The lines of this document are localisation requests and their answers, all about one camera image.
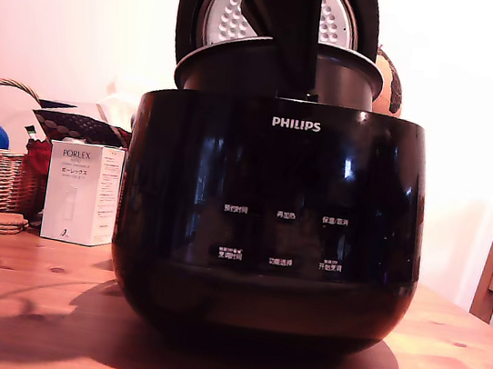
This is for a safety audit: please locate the white Porlex box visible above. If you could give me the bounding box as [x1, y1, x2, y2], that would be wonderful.
[37, 137, 128, 250]

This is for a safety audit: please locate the black rice cooker lid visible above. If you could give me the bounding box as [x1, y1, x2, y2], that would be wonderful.
[166, 0, 387, 116]

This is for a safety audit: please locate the white plastic bag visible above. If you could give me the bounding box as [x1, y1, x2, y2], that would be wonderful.
[96, 72, 146, 130]

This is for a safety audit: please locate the black Philips rice cooker body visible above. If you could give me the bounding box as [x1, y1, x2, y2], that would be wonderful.
[99, 77, 442, 369]

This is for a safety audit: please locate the dark dotted patterned cloth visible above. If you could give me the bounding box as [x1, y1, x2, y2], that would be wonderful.
[29, 105, 135, 152]

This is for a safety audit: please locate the black cooking pot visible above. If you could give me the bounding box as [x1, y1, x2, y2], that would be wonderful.
[170, 23, 391, 118]

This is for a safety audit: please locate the brown globe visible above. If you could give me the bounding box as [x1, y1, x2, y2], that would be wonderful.
[366, 45, 412, 120]

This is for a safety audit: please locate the red cloth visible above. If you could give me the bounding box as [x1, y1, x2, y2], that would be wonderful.
[21, 136, 55, 177]

